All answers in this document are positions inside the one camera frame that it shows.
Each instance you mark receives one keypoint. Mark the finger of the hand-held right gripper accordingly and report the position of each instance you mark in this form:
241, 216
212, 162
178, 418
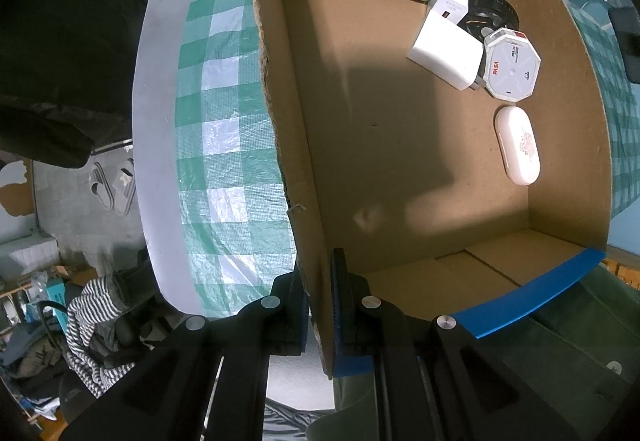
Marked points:
633, 61
625, 22

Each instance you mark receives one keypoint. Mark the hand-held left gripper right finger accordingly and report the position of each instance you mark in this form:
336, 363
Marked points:
342, 306

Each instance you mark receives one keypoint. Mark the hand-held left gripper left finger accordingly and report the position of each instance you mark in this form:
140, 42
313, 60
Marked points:
292, 306

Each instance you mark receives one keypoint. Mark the white octagonal box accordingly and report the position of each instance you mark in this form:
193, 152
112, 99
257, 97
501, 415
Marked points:
512, 71

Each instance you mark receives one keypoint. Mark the round black and silver disc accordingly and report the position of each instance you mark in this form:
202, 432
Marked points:
492, 8

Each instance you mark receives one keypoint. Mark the pink white oval case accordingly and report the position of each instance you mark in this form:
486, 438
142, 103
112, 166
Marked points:
517, 146

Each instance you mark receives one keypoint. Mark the blue cardboard box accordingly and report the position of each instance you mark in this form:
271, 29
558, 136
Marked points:
400, 146

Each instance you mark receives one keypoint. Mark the black office chair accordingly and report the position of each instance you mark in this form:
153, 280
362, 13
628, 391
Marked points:
122, 336

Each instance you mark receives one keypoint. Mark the green checkered tablecloth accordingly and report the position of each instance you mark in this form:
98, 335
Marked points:
225, 131

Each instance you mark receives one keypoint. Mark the striped cloth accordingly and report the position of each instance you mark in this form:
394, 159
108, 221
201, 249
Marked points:
82, 311

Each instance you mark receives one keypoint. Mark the teal carton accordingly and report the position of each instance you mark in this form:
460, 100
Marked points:
57, 293

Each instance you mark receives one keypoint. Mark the white foam box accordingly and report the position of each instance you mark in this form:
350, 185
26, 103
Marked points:
25, 256

